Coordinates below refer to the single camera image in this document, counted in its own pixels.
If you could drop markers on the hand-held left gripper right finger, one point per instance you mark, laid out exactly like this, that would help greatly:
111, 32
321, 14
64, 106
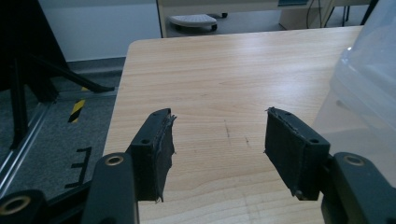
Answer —
292, 155

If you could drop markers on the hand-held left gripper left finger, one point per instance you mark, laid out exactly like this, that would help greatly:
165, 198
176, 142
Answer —
149, 161

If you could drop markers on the clear plastic storage box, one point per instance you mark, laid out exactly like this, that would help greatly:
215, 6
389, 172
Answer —
367, 77

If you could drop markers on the yellow black striped tape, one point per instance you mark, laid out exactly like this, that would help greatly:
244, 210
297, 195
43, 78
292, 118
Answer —
77, 109

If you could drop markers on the black metal stand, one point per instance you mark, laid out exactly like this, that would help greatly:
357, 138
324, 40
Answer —
370, 11
18, 109

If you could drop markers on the aluminium floor rail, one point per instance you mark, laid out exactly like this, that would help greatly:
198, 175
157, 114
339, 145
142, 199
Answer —
21, 149

